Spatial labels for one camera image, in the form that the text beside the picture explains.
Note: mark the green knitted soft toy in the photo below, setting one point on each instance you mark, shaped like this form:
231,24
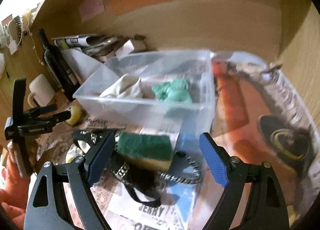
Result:
176,90

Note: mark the yellow soft ball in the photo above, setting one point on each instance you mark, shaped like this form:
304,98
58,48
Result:
76,114

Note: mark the orange jacket sleeve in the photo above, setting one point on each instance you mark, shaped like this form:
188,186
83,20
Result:
14,194

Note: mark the black headband with chain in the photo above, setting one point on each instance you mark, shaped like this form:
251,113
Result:
100,151

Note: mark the green yellow sponge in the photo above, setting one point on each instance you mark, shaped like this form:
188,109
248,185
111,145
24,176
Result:
152,152

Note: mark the small white box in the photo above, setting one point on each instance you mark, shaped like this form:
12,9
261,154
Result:
130,46

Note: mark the pink paper note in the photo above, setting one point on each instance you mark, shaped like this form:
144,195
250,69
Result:
90,8

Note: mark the clear plastic storage bin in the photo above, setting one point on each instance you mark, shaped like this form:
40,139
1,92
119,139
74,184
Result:
154,68

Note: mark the stack of magazines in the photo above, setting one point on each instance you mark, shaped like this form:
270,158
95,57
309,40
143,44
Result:
98,46

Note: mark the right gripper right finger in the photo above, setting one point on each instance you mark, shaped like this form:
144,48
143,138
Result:
265,208

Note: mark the white cloth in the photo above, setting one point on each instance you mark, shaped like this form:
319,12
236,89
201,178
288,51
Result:
128,86

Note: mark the car print newspaper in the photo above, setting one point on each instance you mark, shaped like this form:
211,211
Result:
261,117

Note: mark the dark wine bottle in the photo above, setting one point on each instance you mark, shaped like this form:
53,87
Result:
59,67

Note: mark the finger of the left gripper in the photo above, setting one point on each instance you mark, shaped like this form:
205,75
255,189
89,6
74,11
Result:
46,123
38,111

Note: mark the white paper sheet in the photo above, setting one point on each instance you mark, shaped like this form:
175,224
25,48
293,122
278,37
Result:
81,64

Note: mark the left hand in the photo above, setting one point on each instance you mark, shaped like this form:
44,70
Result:
24,156

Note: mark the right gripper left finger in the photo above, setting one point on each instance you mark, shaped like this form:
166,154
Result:
48,208

